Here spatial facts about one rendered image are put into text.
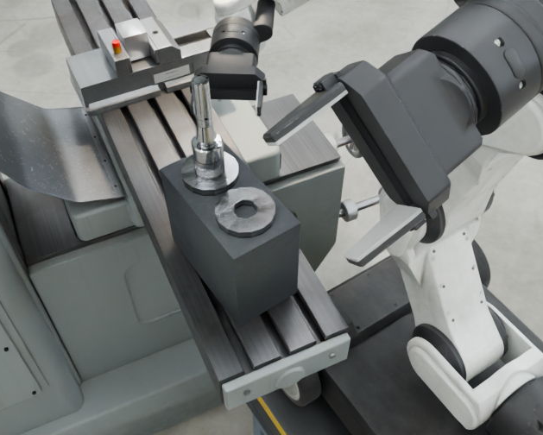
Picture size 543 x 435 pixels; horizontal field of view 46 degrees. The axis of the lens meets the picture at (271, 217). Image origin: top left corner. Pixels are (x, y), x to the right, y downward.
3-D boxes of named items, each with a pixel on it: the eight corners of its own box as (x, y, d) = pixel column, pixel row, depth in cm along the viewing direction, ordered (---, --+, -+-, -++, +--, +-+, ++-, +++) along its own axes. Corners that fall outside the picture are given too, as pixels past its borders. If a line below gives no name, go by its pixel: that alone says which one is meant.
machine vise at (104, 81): (210, 39, 155) (206, -2, 147) (235, 72, 147) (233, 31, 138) (69, 78, 145) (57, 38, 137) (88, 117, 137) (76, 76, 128)
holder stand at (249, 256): (229, 211, 119) (222, 132, 104) (298, 293, 108) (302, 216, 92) (173, 241, 115) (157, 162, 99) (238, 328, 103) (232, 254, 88)
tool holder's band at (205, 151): (226, 153, 94) (226, 148, 93) (195, 160, 93) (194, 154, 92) (217, 132, 97) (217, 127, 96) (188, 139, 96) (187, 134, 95)
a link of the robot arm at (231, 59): (188, 63, 103) (198, 22, 111) (194, 109, 111) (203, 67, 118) (266, 66, 103) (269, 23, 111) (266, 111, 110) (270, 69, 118)
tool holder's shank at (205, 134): (219, 145, 93) (214, 84, 85) (198, 150, 93) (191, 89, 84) (214, 131, 95) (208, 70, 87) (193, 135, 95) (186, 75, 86)
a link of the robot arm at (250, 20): (203, 31, 112) (210, -4, 120) (225, 78, 120) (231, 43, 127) (262, 14, 109) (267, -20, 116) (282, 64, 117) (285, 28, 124)
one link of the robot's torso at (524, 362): (537, 388, 131) (559, 358, 121) (467, 441, 124) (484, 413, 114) (466, 317, 142) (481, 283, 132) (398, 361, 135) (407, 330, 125)
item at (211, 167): (228, 176, 97) (226, 153, 94) (198, 183, 97) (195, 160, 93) (220, 155, 100) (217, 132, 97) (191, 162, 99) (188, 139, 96)
